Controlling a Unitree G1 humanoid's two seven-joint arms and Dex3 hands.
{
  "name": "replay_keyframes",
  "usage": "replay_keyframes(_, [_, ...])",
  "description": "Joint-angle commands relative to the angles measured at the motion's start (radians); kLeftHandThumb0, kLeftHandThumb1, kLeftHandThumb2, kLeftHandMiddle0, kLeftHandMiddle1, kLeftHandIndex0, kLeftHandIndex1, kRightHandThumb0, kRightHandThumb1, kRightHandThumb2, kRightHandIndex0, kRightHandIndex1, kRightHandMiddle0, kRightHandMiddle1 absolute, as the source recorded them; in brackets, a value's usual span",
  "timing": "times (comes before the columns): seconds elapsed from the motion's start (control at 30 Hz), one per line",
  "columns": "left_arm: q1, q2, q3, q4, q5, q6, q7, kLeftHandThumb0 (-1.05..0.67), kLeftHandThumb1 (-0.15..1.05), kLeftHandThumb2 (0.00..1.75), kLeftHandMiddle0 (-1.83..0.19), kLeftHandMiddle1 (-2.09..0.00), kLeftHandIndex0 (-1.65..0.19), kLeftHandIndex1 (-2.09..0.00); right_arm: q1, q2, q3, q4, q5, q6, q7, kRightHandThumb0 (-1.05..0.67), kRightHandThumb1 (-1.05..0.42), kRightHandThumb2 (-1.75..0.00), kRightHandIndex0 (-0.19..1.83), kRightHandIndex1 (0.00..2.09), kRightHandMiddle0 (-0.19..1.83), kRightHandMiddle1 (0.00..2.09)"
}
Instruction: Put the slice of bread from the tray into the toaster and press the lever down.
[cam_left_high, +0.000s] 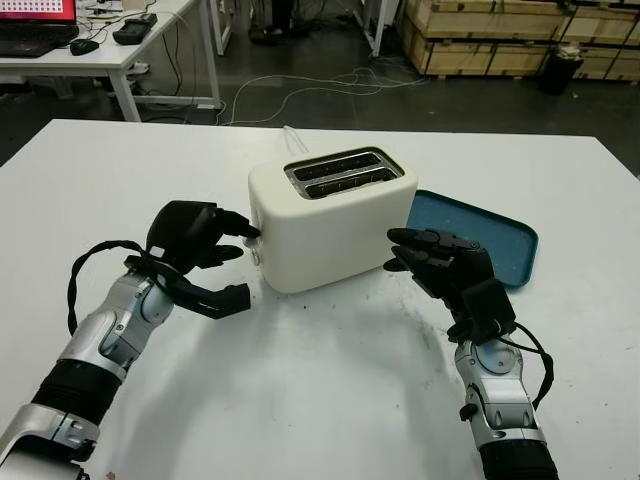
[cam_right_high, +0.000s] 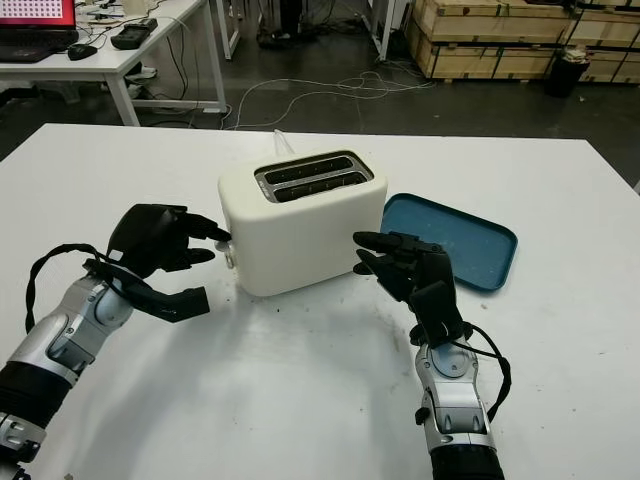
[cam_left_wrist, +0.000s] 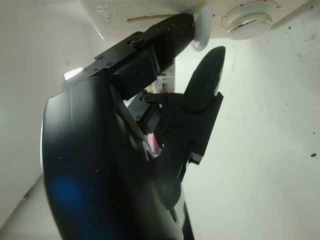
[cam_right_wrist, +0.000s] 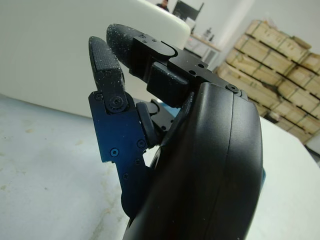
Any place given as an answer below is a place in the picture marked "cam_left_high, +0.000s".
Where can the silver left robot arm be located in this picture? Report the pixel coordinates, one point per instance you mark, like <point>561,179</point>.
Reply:
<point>95,340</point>

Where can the cream white two-slot toaster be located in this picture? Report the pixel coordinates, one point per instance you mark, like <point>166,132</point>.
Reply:
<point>330,235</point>

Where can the black rectangular box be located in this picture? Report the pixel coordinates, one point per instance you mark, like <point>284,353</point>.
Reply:
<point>145,20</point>

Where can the blue rectangular tray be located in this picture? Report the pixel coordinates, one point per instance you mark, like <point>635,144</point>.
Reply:
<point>475,215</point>

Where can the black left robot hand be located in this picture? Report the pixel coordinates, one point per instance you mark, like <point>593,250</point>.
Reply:
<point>180,230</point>

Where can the black laptop with red screen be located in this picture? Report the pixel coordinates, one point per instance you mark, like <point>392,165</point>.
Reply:
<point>30,35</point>

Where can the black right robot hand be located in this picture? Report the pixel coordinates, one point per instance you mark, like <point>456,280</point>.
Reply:
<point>467,265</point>

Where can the crumpled white paper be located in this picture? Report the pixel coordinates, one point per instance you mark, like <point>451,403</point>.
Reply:
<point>139,67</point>

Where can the black handheld device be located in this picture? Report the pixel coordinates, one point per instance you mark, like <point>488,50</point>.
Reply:
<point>130,34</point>

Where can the wooden shipping crate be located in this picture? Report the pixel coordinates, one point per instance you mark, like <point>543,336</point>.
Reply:
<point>610,20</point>
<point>490,15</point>
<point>485,55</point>
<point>612,62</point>

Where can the white office desk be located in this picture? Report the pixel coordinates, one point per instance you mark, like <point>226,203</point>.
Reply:
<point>115,60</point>

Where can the person legs dark trousers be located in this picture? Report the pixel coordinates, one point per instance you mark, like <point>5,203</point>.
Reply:
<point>282,15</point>

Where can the black trash bin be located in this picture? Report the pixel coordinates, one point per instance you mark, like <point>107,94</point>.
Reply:
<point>560,75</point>

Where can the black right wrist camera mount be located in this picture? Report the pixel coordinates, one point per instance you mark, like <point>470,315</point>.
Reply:
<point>490,310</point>

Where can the black computer mouse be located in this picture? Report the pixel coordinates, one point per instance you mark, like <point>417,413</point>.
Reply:
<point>84,47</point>

